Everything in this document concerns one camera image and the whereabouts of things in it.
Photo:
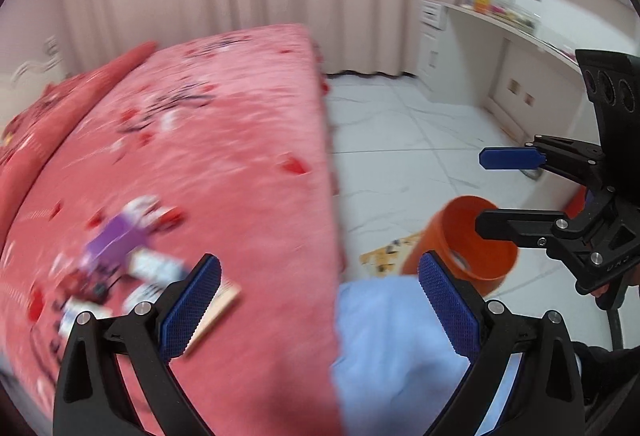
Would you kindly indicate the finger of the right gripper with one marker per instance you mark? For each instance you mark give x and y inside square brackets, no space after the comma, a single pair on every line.
[524,228]
[511,158]

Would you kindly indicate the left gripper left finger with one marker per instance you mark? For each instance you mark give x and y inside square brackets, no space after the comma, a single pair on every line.
[155,337]

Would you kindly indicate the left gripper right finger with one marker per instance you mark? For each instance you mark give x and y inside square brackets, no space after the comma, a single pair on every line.
[487,339]

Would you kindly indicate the cream mint box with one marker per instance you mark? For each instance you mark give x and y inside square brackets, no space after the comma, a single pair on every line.
[226,296]

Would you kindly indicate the purple silicone cup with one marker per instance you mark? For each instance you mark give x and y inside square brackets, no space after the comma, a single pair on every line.
[109,249]

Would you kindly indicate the red white sock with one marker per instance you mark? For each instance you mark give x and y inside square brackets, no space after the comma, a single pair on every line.
[149,215]

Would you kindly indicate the blue white medicine box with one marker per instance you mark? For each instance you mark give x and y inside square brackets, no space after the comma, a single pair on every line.
[74,309]

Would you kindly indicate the orange trash bin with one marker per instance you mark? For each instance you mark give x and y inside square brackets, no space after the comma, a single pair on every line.
[451,234]

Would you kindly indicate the blue white carton box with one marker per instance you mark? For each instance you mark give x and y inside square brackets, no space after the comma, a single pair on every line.
[155,267]

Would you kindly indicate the light blue clothed lap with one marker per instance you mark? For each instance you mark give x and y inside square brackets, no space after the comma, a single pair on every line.
[396,369]

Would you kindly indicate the colourful paper on floor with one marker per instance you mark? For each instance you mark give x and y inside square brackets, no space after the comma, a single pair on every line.
[389,259]

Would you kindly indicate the white desk with shelves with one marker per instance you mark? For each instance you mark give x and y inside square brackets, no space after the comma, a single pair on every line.
[516,59]

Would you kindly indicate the pink heart-print bed blanket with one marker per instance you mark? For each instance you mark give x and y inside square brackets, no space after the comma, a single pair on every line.
[232,129]

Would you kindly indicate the folded red quilt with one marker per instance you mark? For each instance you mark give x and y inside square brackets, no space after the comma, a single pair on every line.
[35,134]

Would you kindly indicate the white carved headboard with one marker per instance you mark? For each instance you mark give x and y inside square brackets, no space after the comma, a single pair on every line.
[24,86]

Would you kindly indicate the black tracking camera module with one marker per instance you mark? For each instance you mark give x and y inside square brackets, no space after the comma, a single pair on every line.
[612,86]

